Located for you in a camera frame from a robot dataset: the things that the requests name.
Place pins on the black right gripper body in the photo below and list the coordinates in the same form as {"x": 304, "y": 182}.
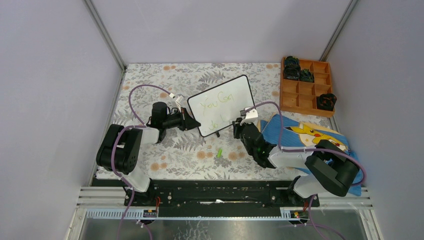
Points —
{"x": 238, "y": 130}

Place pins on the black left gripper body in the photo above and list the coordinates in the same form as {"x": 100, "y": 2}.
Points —
{"x": 181, "y": 123}

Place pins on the small black-framed whiteboard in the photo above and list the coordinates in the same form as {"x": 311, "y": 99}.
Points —
{"x": 217, "y": 107}

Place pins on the green marker cap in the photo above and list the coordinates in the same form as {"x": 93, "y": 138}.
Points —
{"x": 219, "y": 154}

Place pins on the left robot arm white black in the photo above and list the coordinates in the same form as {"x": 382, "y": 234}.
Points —
{"x": 119, "y": 150}

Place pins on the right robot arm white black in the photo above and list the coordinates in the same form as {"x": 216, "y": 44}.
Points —
{"x": 330, "y": 169}

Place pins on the floral patterned table mat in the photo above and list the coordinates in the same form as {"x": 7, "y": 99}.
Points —
{"x": 185, "y": 155}

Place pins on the blue yellow cartoon cloth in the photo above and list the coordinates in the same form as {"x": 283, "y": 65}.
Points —
{"x": 286, "y": 133}

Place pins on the orange wooden compartment tray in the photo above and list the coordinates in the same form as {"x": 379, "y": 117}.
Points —
{"x": 301, "y": 97}

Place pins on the black object tray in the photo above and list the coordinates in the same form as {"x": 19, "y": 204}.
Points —
{"x": 291, "y": 60}
{"x": 326, "y": 102}
{"x": 306, "y": 76}
{"x": 292, "y": 72}

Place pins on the black object tray middle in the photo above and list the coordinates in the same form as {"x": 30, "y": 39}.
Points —
{"x": 306, "y": 76}

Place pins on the black object tray top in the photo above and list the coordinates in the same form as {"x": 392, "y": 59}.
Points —
{"x": 291, "y": 60}

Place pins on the black object tray right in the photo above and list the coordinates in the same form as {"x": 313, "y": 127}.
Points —
{"x": 326, "y": 102}

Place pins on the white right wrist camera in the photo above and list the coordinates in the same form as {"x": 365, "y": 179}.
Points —
{"x": 249, "y": 116}

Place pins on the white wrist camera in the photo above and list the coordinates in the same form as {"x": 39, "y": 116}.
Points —
{"x": 249, "y": 116}
{"x": 176, "y": 103}

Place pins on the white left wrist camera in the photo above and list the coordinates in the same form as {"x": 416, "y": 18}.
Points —
{"x": 176, "y": 103}

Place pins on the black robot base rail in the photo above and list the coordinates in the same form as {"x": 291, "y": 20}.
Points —
{"x": 219, "y": 198}

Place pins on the right aluminium frame post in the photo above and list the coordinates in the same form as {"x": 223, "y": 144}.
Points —
{"x": 338, "y": 29}

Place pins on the aluminium frame post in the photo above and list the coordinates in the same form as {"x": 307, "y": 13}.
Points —
{"x": 338, "y": 29}
{"x": 95, "y": 15}

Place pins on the left aluminium frame post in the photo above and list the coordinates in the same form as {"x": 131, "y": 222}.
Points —
{"x": 95, "y": 15}

